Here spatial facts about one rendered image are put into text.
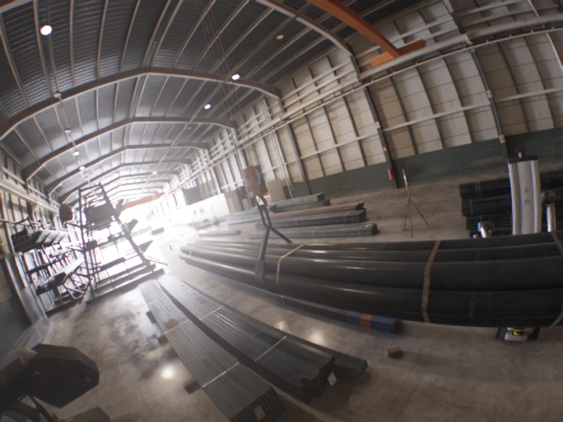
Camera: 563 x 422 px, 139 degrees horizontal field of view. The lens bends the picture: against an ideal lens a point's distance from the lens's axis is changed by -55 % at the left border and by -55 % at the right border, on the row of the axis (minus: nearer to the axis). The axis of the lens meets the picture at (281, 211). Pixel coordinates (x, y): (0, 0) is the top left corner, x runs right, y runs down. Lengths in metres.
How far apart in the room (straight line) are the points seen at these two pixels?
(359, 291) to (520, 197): 1.93
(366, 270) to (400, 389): 1.44
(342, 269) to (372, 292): 0.28
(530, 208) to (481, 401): 1.84
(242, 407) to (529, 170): 3.32
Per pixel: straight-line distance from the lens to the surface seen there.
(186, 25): 11.40
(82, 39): 10.48
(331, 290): 1.70
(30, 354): 1.97
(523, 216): 2.77
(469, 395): 2.52
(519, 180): 2.67
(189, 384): 3.39
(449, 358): 2.77
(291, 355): 2.56
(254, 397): 2.19
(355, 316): 3.23
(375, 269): 1.52
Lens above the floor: 2.13
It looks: 8 degrees down
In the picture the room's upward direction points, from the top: 17 degrees counter-clockwise
